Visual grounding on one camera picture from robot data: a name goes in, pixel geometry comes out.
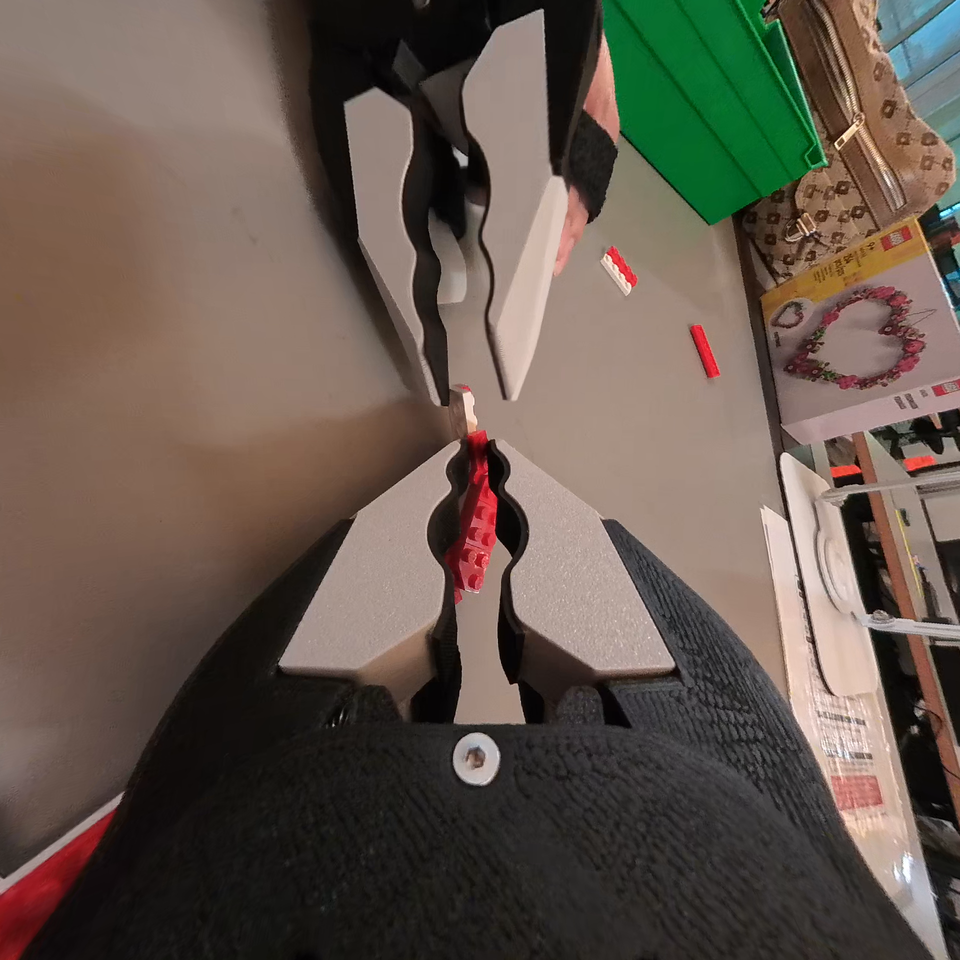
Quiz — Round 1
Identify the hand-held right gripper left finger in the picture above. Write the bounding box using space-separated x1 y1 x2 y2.
279 439 462 723

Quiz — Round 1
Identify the red and white lego brick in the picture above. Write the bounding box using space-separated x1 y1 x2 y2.
600 246 640 297

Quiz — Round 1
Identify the person's left hand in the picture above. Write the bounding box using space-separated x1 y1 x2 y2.
553 71 622 277

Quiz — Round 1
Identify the brown patterned handbag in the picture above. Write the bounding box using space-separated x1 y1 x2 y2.
738 0 957 286

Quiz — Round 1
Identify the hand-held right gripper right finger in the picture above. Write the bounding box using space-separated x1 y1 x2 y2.
487 439 676 725

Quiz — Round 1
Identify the wooden shelf post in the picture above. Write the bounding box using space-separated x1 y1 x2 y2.
851 431 960 798

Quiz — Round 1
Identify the plastic-wrapped paper sheet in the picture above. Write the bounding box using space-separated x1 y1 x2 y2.
761 506 948 960

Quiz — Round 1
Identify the green plastic bin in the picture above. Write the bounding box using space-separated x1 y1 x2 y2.
600 0 830 226

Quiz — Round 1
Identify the red lego plate assembly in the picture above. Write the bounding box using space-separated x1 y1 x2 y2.
442 429 500 605

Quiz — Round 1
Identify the large red lego frame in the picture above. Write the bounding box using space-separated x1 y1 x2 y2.
0 795 125 960

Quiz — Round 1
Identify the lego set box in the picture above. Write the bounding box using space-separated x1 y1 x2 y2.
759 217 960 445

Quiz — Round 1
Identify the white metal stand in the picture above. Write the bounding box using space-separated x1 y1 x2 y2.
813 478 960 648

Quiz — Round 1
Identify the white rounded board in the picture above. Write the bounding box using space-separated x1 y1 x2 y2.
780 452 880 697

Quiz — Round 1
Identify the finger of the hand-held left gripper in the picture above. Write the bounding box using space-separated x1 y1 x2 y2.
343 84 453 408
461 9 571 402

